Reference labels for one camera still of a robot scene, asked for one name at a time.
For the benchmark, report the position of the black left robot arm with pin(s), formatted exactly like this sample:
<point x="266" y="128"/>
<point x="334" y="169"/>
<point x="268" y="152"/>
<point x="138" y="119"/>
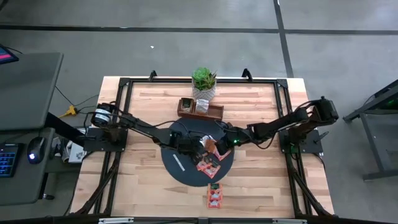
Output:
<point x="143" y="129"/>

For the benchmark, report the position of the grey office desk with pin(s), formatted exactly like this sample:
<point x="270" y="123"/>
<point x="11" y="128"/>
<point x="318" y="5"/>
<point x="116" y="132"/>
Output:
<point x="28" y="90"/>

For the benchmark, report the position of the silver metal bracket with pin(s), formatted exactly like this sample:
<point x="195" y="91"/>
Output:
<point x="289" y="221"/>
<point x="115" y="220"/>

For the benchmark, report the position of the red Ahmad peach tea packet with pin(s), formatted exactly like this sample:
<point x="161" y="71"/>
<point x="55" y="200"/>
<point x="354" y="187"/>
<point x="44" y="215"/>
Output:
<point x="202" y="165"/>
<point x="213" y="171"/>
<point x="214" y="189"/>
<point x="226" y="156"/>
<point x="214" y="203"/>

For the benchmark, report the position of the wooden three-compartment tray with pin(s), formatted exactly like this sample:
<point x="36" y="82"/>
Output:
<point x="215" y="112"/>

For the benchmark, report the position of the black metal desk frame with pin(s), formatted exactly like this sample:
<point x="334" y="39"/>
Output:
<point x="370" y="130"/>

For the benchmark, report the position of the black aluminium table frame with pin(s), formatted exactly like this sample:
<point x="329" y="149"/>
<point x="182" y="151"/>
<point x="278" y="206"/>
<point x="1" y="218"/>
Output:
<point x="155" y="80"/>

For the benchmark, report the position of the backlit black keyboard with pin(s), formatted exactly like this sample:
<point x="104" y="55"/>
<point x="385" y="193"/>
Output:
<point x="7" y="160"/>

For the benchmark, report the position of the brown Ahmad tea packet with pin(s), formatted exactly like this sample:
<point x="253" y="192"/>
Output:
<point x="187" y="104"/>

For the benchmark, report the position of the succulent in white patterned pot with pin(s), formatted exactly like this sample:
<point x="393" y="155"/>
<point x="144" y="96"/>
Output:
<point x="203" y="84"/>

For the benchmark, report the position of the round dark blue woven placemat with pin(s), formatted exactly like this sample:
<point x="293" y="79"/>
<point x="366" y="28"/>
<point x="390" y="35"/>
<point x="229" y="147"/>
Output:
<point x="174" y="174"/>

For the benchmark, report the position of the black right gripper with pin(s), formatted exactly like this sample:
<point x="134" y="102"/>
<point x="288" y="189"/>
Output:
<point x="233" y="137"/>

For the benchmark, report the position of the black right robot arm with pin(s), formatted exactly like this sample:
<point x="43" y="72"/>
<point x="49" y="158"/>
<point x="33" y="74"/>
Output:
<point x="280" y="123"/>

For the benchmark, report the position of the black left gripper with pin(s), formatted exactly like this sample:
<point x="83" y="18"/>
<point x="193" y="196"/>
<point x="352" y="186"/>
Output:
<point x="185" y="144"/>

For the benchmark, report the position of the black computer mouse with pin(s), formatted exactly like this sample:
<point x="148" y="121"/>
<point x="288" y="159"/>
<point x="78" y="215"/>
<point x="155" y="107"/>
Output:
<point x="35" y="150"/>

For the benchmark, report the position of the white paper strip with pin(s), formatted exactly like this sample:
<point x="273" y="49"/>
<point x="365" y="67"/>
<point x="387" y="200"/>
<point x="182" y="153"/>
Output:
<point x="178" y="162"/>

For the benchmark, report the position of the desk monitor screen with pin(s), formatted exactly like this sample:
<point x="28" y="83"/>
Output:
<point x="6" y="56"/>

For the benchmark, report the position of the white paper bundle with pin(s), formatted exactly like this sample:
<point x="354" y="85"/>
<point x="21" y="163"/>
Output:
<point x="74" y="153"/>

